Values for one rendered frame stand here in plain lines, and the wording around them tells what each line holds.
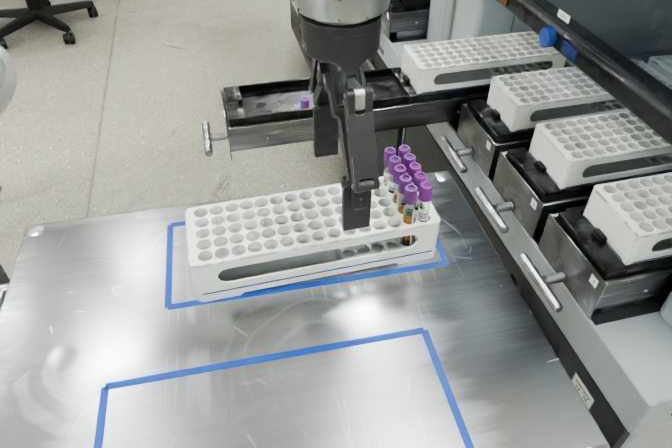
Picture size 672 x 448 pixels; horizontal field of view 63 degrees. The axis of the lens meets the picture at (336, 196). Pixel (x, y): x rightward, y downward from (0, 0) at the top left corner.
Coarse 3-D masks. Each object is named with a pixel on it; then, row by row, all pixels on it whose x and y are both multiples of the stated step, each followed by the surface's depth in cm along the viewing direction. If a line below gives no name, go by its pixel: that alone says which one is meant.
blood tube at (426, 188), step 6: (420, 186) 62; (426, 186) 62; (432, 186) 62; (420, 192) 63; (426, 192) 62; (432, 192) 63; (420, 198) 63; (426, 198) 63; (420, 204) 64; (426, 204) 63; (420, 210) 64; (426, 210) 64; (420, 216) 65; (426, 216) 65
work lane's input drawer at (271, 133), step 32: (224, 96) 101; (256, 96) 103; (288, 96) 103; (384, 96) 103; (416, 96) 100; (448, 96) 102; (480, 96) 102; (256, 128) 95; (288, 128) 97; (384, 128) 102
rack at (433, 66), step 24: (408, 48) 104; (432, 48) 104; (456, 48) 105; (480, 48) 104; (504, 48) 104; (528, 48) 104; (552, 48) 104; (408, 72) 104; (432, 72) 99; (456, 72) 109; (480, 72) 109; (504, 72) 105
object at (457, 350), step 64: (448, 192) 79; (64, 256) 70; (128, 256) 70; (448, 256) 70; (0, 320) 62; (64, 320) 62; (128, 320) 62; (192, 320) 62; (256, 320) 62; (320, 320) 62; (384, 320) 62; (448, 320) 62; (512, 320) 62; (0, 384) 56; (64, 384) 56; (128, 384) 56; (192, 384) 56; (256, 384) 56; (320, 384) 56; (384, 384) 56; (448, 384) 56; (512, 384) 56
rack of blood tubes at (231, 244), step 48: (288, 192) 70; (336, 192) 71; (384, 192) 70; (192, 240) 63; (240, 240) 65; (288, 240) 64; (336, 240) 63; (384, 240) 68; (432, 240) 67; (240, 288) 64
